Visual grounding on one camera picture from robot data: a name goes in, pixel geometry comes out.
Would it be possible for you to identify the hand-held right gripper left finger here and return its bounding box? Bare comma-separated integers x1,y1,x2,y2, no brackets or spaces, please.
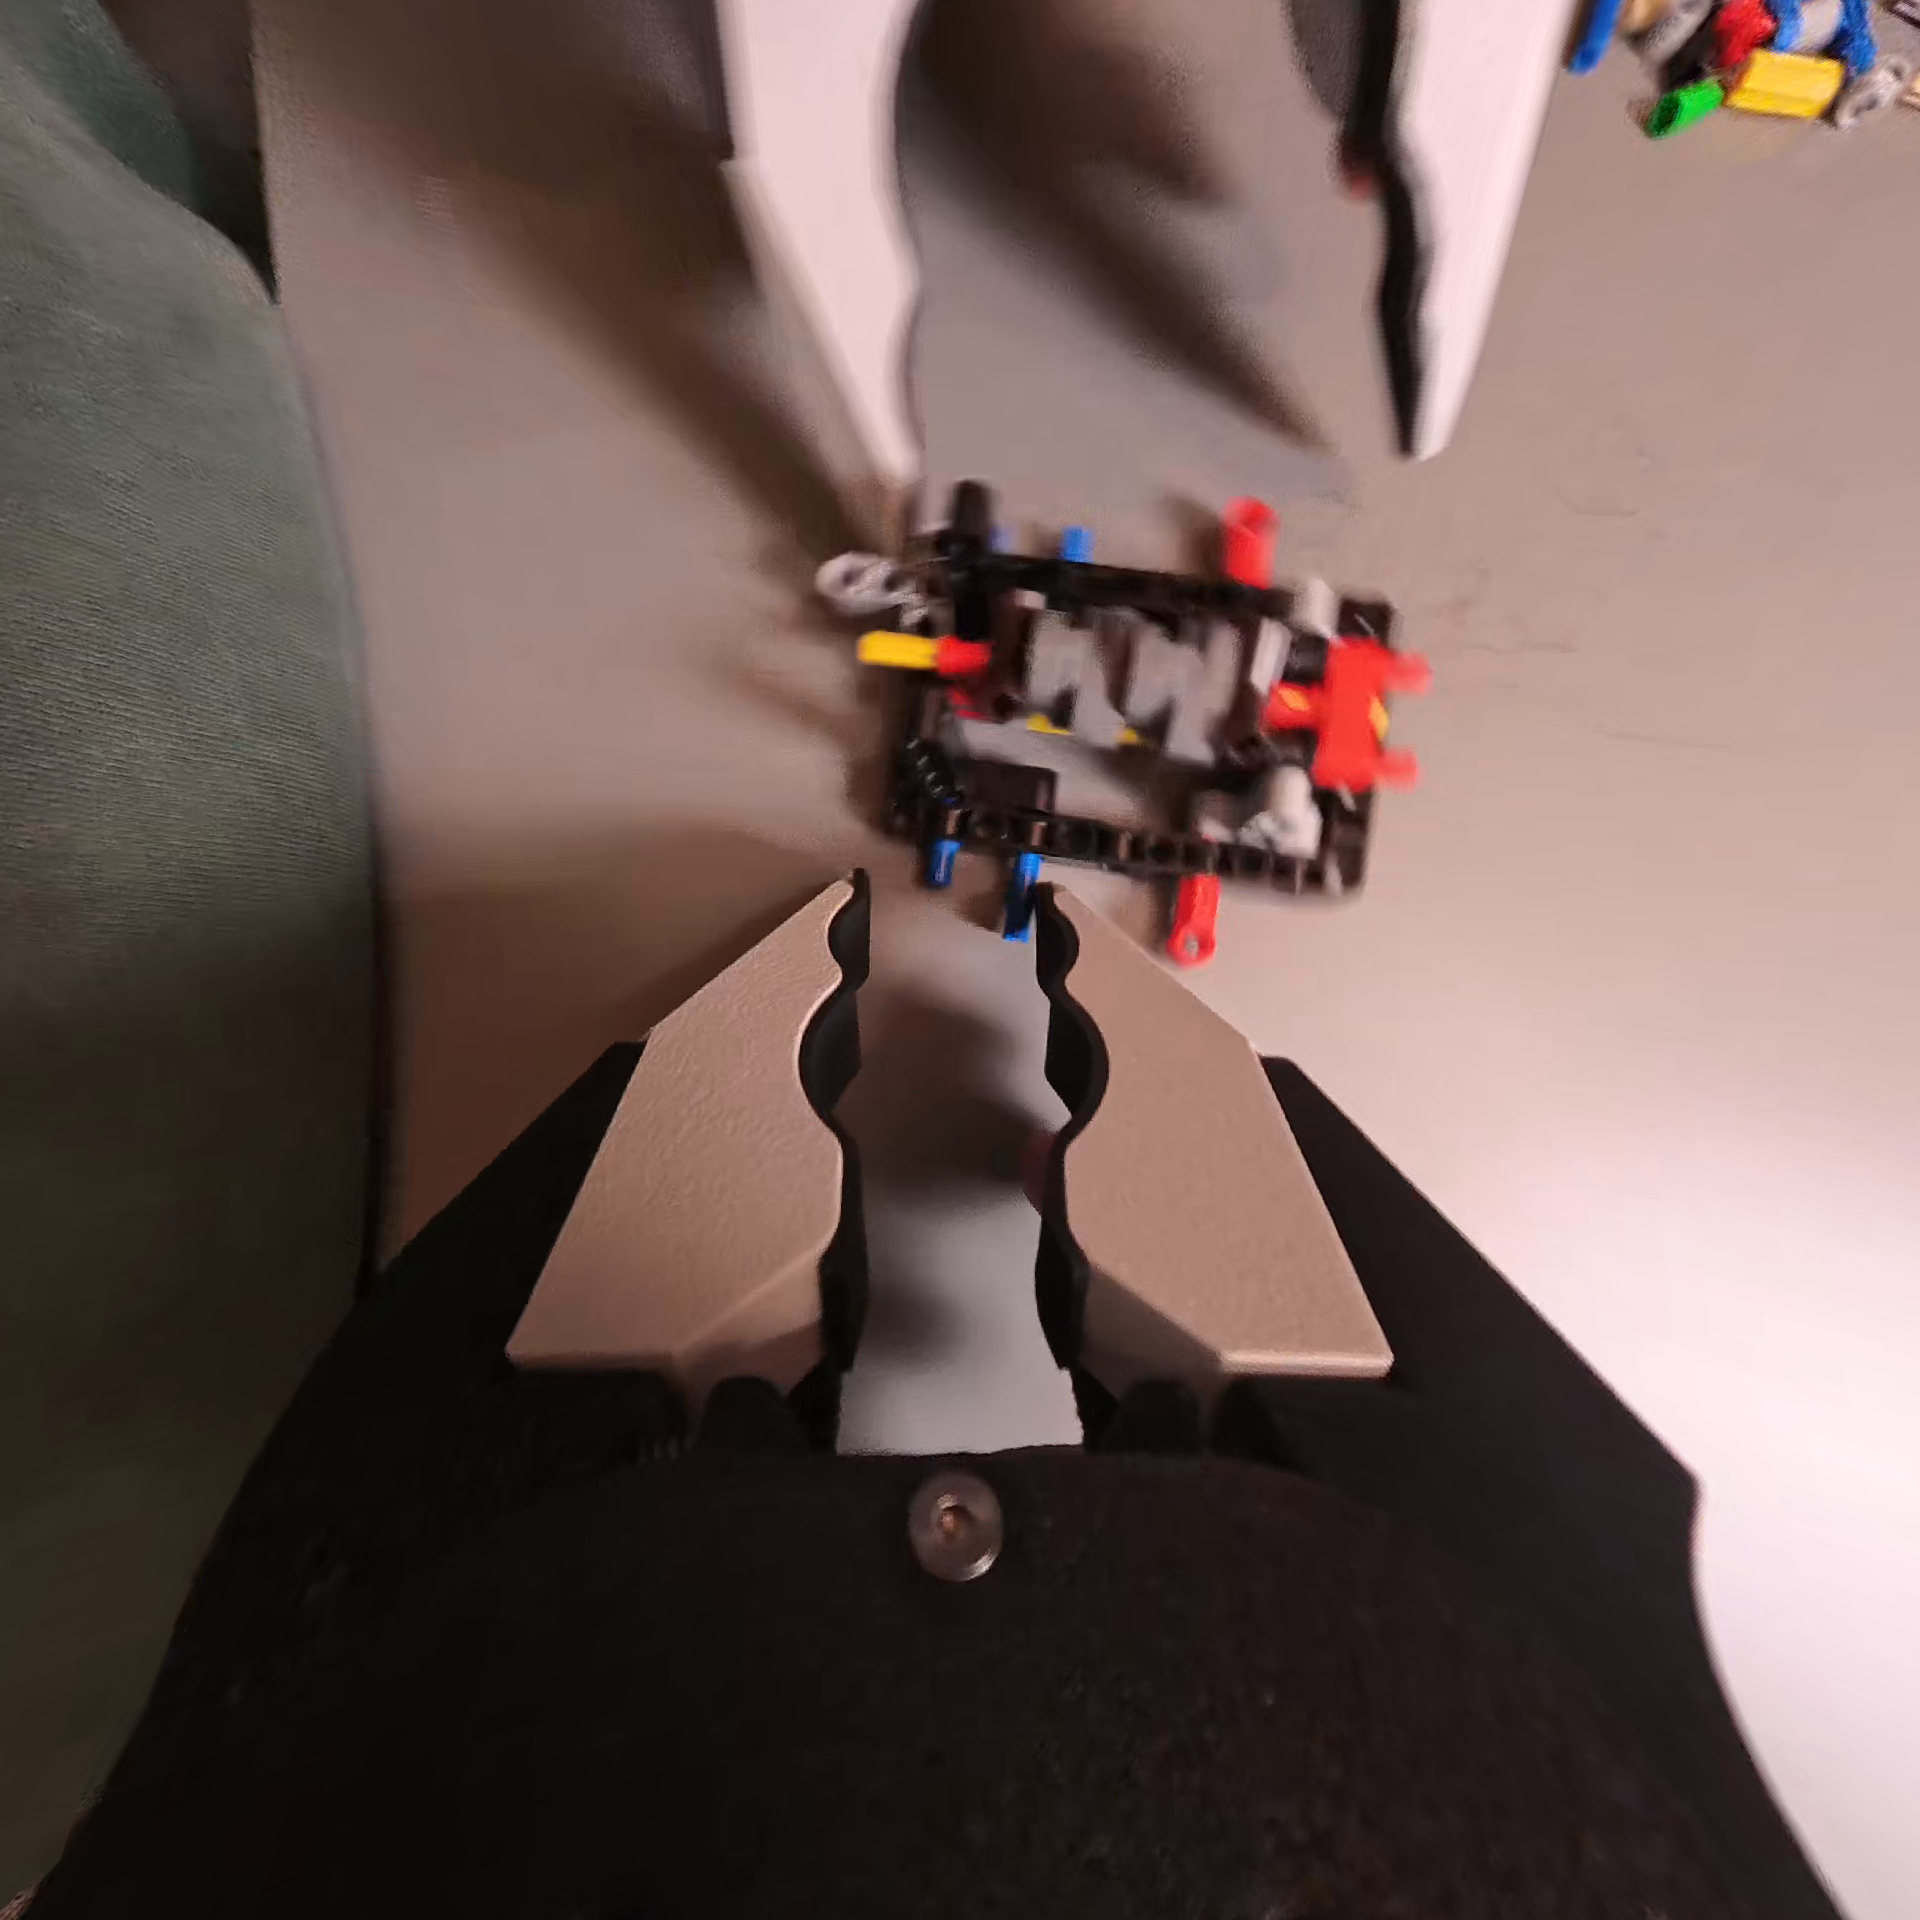
505,868,877,1388

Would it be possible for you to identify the person's green shirt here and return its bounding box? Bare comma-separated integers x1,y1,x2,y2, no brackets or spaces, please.
0,0,386,1901

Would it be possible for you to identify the pile of small lego pieces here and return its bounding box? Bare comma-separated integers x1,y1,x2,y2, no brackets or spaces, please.
1559,0,1920,140

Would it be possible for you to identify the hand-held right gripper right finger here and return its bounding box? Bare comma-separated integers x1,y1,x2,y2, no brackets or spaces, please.
1028,882,1396,1388

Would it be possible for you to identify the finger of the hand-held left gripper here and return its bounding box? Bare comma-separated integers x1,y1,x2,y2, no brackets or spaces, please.
1339,0,1582,462
717,0,931,487

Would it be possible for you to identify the black frame lego assembly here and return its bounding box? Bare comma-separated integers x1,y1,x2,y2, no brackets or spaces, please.
816,479,1433,971

